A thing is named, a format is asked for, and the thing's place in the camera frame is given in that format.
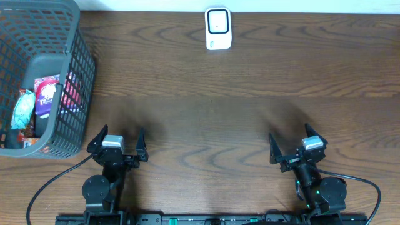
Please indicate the black mounting rail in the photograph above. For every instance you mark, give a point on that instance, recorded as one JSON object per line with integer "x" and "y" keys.
{"x": 157, "y": 219}

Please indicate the mint green snack packet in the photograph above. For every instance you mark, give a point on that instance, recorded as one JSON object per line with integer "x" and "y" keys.
{"x": 23, "y": 109}

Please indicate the dark grey plastic basket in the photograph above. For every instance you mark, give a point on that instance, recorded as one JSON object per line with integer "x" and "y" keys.
{"x": 41, "y": 39}

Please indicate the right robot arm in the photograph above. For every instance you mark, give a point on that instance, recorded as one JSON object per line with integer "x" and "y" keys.
{"x": 323, "y": 195}

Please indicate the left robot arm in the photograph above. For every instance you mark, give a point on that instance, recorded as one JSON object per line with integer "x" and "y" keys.
{"x": 103, "y": 192}

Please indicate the purple tissue pack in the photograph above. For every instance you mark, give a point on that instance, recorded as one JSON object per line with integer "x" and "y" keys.
{"x": 45, "y": 87}

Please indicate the white barcode scanner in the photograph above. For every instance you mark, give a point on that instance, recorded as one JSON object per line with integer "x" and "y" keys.
{"x": 218, "y": 28}

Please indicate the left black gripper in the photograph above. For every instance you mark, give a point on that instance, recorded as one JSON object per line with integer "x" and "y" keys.
{"x": 125, "y": 159}

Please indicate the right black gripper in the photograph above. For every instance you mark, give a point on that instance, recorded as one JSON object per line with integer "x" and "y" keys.
{"x": 276, "y": 157}

